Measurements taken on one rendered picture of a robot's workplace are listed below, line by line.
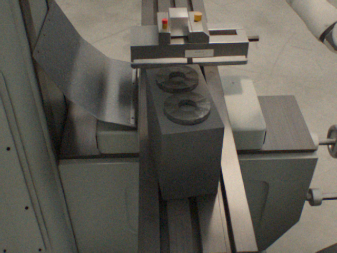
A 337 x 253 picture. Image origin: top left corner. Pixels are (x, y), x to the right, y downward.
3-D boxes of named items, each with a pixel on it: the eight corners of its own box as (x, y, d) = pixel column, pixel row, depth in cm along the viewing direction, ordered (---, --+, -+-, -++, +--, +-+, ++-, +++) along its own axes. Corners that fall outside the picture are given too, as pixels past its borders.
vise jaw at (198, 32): (204, 22, 138) (205, 10, 136) (209, 42, 129) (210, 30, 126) (185, 23, 138) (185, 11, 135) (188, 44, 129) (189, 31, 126)
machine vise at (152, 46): (239, 39, 144) (243, 8, 137) (248, 64, 133) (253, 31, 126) (130, 42, 143) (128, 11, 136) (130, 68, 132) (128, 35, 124)
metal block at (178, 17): (186, 26, 135) (186, 7, 131) (187, 35, 131) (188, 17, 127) (168, 26, 135) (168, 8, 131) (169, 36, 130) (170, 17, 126)
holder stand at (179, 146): (195, 127, 112) (199, 58, 99) (218, 193, 95) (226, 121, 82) (147, 133, 110) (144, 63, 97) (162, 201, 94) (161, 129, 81)
